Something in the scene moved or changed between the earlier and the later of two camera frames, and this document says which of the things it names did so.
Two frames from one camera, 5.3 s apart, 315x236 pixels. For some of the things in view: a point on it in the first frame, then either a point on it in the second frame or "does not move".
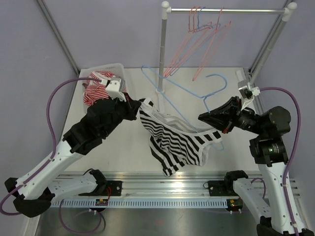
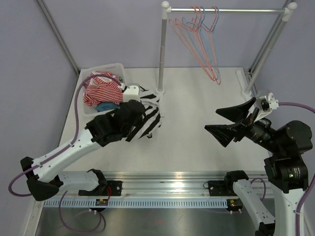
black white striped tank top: [173, 142] to [152, 119]
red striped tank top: [97, 91] does not move
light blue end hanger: [221, 149] to [211, 30]
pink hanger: [186, 41] to [193, 38]
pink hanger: [208, 25] to [189, 38]
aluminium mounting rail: [179, 186] does not move
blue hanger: [218, 25] to [203, 20]
